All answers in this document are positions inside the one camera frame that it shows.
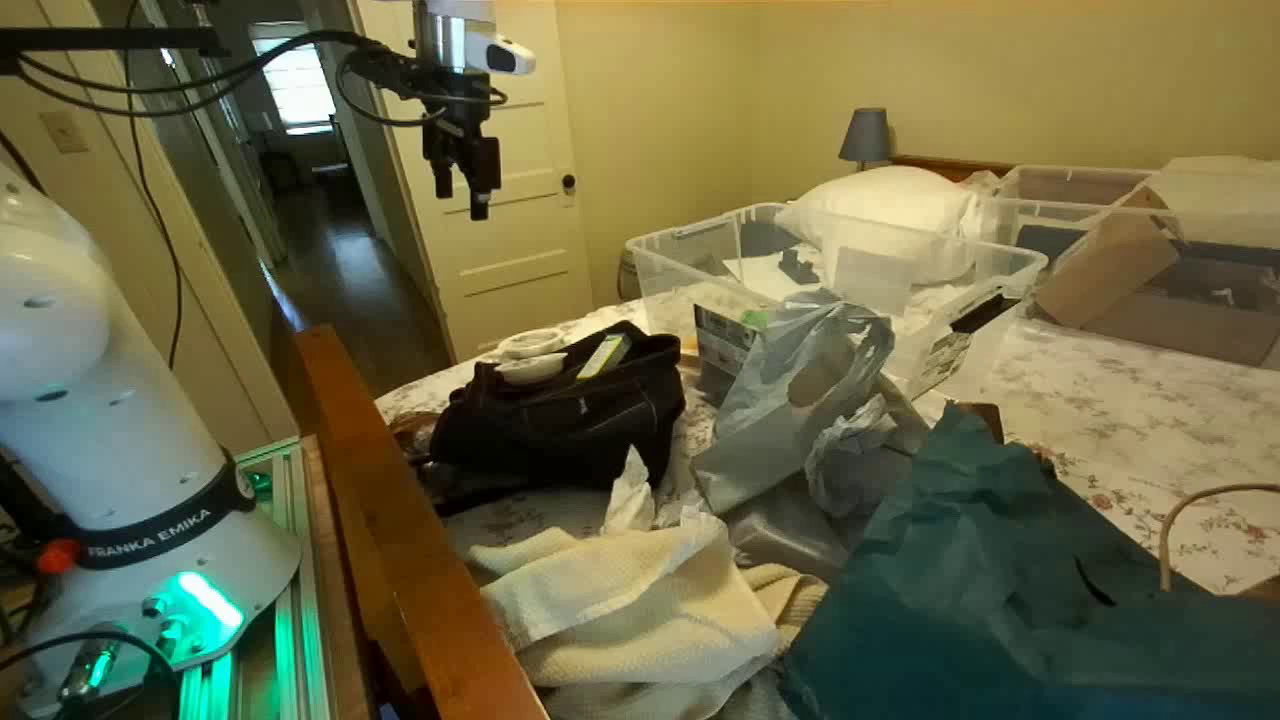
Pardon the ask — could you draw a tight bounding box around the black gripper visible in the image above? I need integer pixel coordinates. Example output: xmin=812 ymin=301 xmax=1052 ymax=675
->
xmin=415 ymin=72 xmax=507 ymax=225

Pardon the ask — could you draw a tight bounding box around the green lit robot base platform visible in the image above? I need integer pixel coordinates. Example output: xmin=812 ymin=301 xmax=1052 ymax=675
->
xmin=166 ymin=437 xmax=341 ymax=720

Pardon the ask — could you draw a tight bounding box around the white panel door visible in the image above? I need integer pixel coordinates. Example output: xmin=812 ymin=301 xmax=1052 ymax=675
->
xmin=347 ymin=0 xmax=601 ymax=362

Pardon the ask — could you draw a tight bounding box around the hallway window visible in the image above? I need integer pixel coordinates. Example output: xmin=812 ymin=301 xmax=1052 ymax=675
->
xmin=247 ymin=14 xmax=341 ymax=140

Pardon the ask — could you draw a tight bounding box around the green and white small box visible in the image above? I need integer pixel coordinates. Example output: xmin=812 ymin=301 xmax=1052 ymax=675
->
xmin=570 ymin=322 xmax=636 ymax=382

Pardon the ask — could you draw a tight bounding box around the clear storage bin white lid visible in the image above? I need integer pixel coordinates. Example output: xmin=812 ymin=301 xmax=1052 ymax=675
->
xmin=620 ymin=197 xmax=1052 ymax=327

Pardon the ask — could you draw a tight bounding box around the white crumpled tissue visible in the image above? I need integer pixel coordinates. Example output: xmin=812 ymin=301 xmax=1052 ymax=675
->
xmin=597 ymin=444 xmax=665 ymax=541

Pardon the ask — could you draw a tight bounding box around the translucent plastic bag with items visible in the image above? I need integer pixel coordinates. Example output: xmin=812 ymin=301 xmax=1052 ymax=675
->
xmin=687 ymin=286 xmax=927 ymax=525

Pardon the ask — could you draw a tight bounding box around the grey table lamp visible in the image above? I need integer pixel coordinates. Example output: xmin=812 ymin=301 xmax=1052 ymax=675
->
xmin=836 ymin=105 xmax=901 ymax=175

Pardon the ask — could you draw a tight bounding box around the white pillow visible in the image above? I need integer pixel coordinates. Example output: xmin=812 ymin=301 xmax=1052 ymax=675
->
xmin=772 ymin=165 xmax=1009 ymax=286

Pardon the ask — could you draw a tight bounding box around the cream towel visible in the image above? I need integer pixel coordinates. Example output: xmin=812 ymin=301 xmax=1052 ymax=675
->
xmin=463 ymin=507 xmax=830 ymax=720

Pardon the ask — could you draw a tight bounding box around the brown wooden headboard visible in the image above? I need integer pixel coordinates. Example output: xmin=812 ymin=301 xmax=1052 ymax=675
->
xmin=889 ymin=152 xmax=1020 ymax=186

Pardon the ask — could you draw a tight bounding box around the clear plastic storage bin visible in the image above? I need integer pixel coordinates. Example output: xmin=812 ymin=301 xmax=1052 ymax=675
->
xmin=989 ymin=154 xmax=1280 ymax=372

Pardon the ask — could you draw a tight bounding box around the brown cardboard box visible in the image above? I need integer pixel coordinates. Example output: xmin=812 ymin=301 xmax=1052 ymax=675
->
xmin=1027 ymin=207 xmax=1189 ymax=331

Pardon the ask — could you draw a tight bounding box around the teal bag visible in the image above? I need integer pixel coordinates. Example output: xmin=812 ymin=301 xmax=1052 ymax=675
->
xmin=774 ymin=401 xmax=1280 ymax=720

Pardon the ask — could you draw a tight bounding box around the floral bedsheet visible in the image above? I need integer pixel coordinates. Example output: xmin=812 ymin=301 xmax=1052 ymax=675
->
xmin=377 ymin=274 xmax=1280 ymax=602

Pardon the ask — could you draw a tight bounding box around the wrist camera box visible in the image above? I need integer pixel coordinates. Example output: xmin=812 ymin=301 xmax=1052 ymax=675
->
xmin=479 ymin=37 xmax=539 ymax=80

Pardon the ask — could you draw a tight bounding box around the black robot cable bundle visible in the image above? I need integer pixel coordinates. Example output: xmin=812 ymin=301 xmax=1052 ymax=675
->
xmin=0 ymin=28 xmax=433 ymax=372

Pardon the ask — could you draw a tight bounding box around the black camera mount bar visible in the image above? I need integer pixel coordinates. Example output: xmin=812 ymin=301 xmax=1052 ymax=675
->
xmin=0 ymin=25 xmax=228 ymax=63

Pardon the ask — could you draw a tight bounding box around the wall light switch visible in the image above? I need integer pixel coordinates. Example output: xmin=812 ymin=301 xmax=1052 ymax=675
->
xmin=34 ymin=109 xmax=93 ymax=160

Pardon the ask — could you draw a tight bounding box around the brown cord loop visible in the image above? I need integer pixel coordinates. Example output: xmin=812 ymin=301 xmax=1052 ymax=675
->
xmin=1150 ymin=478 xmax=1280 ymax=600

